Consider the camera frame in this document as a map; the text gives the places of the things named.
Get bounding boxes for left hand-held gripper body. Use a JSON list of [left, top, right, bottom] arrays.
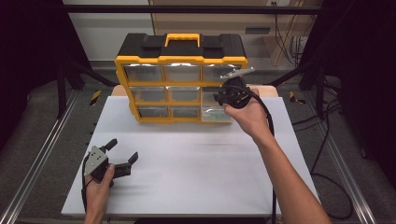
[[83, 145, 133, 184]]

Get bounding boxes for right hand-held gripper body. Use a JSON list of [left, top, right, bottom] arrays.
[[212, 66, 256, 110]]

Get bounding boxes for clear plastic organizer drawer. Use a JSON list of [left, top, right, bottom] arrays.
[[200, 105, 235, 123]]

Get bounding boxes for yellow black organizer cabinet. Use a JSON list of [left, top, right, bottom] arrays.
[[114, 32, 249, 124]]

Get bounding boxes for person's right hand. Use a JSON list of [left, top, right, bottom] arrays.
[[222, 88, 275, 145]]

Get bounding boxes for person's left hand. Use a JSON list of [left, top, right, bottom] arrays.
[[83, 163, 116, 203]]

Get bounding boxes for light wooden board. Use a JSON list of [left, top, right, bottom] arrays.
[[111, 84, 279, 98]]

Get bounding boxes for black yellow hazard tape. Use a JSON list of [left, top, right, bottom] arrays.
[[289, 91, 307, 105], [89, 90, 103, 106]]

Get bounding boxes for set of clear plastic drawers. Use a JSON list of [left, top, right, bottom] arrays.
[[123, 63, 241, 119]]

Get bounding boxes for black metal stand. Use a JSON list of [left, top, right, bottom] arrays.
[[266, 57, 329, 117], [55, 57, 117, 119]]

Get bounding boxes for dark curtain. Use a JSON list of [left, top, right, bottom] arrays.
[[0, 0, 92, 152], [301, 0, 396, 189]]

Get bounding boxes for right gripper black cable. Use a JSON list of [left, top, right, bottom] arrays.
[[230, 84, 278, 224]]

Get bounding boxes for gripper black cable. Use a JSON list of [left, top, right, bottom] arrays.
[[79, 153, 95, 214], [230, 84, 278, 224]]

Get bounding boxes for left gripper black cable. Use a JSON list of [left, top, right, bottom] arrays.
[[79, 153, 95, 214]]

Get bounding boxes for metal floor rail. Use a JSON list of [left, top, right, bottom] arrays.
[[303, 92, 378, 224], [0, 91, 79, 224]]

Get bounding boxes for bundle of hanging cables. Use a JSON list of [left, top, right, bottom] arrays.
[[273, 13, 310, 67]]

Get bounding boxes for black floor cables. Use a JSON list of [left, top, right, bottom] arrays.
[[291, 98, 344, 133]]

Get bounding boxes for black frame crossbar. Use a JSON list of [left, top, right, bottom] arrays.
[[62, 4, 325, 15]]

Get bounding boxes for white wall panel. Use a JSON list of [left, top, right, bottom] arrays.
[[61, 0, 156, 62]]

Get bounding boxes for black looped floor cable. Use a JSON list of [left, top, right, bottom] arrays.
[[310, 102, 355, 220]]

